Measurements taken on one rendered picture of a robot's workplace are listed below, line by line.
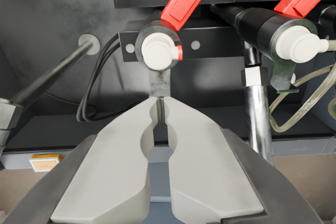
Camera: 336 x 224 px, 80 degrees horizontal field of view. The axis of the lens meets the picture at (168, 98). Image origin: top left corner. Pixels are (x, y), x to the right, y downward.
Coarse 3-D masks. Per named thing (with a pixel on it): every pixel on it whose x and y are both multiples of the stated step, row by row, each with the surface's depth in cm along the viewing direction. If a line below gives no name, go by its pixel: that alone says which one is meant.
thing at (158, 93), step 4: (156, 88) 14; (160, 88) 14; (164, 88) 14; (168, 88) 14; (152, 92) 13; (156, 92) 13; (160, 92) 13; (164, 92) 13; (168, 92) 13; (152, 96) 13; (156, 96) 13; (160, 96) 13; (164, 96) 13
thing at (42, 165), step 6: (36, 156) 36; (42, 156) 36; (48, 156) 36; (54, 156) 36; (60, 156) 37; (36, 162) 36; (42, 162) 36; (48, 162) 36; (54, 162) 36; (36, 168) 36; (42, 168) 36; (48, 168) 36
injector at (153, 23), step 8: (160, 8) 23; (152, 16) 15; (144, 24) 14; (152, 24) 12; (160, 24) 12; (168, 24) 12; (144, 32) 11; (152, 32) 11; (168, 32) 11; (176, 32) 12; (136, 40) 12; (176, 40) 12; (136, 48) 12; (136, 56) 12; (144, 64) 12
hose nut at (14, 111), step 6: (0, 102) 12; (6, 102) 13; (12, 102) 13; (0, 108) 12; (6, 108) 13; (12, 108) 13; (18, 108) 13; (0, 114) 12; (6, 114) 13; (12, 114) 13; (18, 114) 14; (0, 120) 12; (6, 120) 13; (12, 120) 13; (0, 126) 12; (6, 126) 13; (12, 126) 13
